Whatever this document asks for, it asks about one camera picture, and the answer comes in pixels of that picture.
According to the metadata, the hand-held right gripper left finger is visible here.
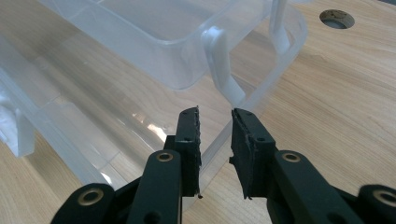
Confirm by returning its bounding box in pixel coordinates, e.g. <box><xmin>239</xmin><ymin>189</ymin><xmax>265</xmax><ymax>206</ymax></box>
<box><xmin>125</xmin><ymin>105</ymin><xmax>203</xmax><ymax>224</ymax></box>

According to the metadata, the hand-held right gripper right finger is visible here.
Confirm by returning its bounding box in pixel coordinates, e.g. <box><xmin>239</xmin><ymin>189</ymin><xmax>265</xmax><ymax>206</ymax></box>
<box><xmin>229</xmin><ymin>107</ymin><xmax>366</xmax><ymax>224</ymax></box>

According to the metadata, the translucent plastic storage box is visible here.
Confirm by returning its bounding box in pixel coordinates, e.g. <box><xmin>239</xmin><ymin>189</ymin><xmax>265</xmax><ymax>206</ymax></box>
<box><xmin>0</xmin><ymin>0</ymin><xmax>309</xmax><ymax>216</ymax></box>

